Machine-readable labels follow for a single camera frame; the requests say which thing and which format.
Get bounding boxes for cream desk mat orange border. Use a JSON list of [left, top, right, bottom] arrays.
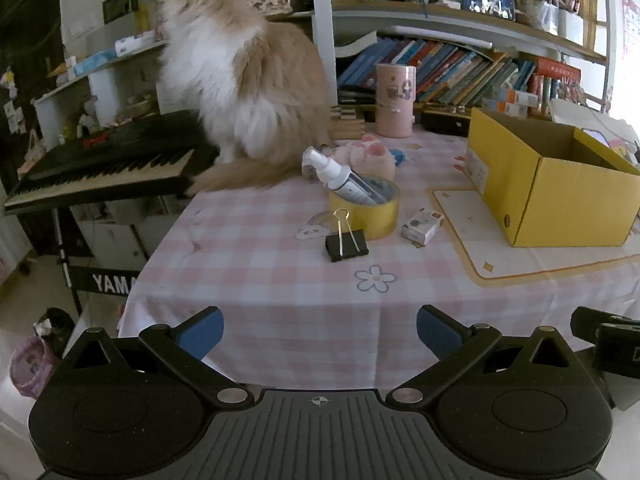
[[430, 187, 640, 289]]

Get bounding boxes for pink cylindrical container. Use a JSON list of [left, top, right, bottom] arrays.
[[374, 63, 418, 137]]

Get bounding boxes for yellow tape roll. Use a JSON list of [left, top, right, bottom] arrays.
[[327, 176, 402, 241]]

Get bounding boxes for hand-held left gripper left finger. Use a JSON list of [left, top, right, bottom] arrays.
[[62, 306, 254, 409]]

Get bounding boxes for white shelf unit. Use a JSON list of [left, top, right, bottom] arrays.
[[32, 10, 172, 152]]

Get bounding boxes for orange and white small boxes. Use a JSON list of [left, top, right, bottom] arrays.
[[482, 87, 544, 119]]

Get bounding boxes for pink paw plush toy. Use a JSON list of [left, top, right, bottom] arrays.
[[327, 133, 397, 181]]

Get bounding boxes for black electronic piano keyboard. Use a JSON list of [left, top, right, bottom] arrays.
[[4, 110, 222, 217]]

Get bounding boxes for white drawer cabinet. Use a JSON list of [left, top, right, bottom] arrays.
[[79, 199, 192, 282]]

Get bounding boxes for desktop with pink checked tablecloth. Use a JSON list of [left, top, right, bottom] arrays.
[[117, 120, 640, 392]]

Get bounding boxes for yellow cardboard box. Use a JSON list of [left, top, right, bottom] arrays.
[[464, 107, 640, 249]]

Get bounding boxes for black keyboard stand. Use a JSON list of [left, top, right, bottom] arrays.
[[50, 205, 151, 317]]

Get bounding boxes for stack of wooden blocks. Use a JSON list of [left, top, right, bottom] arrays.
[[329, 104, 366, 140]]

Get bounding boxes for dark picture frame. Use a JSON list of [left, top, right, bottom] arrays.
[[102, 0, 139, 24]]

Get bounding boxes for stack of white papers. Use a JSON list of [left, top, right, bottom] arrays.
[[549, 99, 640, 137]]

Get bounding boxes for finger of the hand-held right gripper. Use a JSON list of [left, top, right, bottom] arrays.
[[571, 306, 640, 346]]

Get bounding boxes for pink wall poster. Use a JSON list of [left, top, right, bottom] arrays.
[[620, 0, 640, 62]]

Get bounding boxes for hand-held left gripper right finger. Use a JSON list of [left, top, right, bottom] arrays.
[[387, 304, 579, 409]]

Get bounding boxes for row of leaning books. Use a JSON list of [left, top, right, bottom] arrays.
[[336, 37, 609, 114]]

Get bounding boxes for small white staple box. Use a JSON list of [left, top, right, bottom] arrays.
[[400, 208, 445, 247]]

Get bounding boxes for black binder clip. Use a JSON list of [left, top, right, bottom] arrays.
[[324, 208, 370, 264]]

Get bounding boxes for white paper gift bags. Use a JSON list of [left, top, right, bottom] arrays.
[[534, 0, 586, 46]]

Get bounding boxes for fluffy cream and white cat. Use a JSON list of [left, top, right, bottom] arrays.
[[158, 0, 337, 197]]

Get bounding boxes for white spray bottle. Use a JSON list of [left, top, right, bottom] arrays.
[[301, 146, 386, 206]]

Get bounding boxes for wooden bookshelf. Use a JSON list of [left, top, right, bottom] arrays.
[[310, 0, 617, 122]]

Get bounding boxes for black floor bag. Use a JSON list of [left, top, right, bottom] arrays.
[[32, 307, 76, 356]]

